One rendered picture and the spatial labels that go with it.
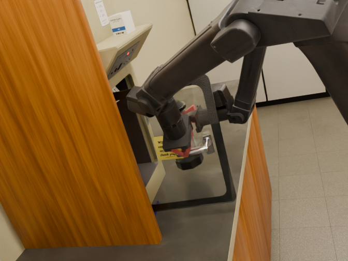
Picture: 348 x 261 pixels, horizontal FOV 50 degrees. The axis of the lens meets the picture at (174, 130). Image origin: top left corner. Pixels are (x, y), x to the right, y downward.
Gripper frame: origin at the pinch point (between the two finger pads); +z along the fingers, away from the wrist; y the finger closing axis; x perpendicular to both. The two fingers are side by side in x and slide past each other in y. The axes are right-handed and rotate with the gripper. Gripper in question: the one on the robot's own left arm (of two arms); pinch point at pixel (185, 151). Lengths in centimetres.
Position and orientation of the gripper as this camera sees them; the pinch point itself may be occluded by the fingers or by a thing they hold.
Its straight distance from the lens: 100.4
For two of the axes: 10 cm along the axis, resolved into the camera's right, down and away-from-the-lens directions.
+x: 9.6, -1.6, -2.3
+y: -0.3, 7.8, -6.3
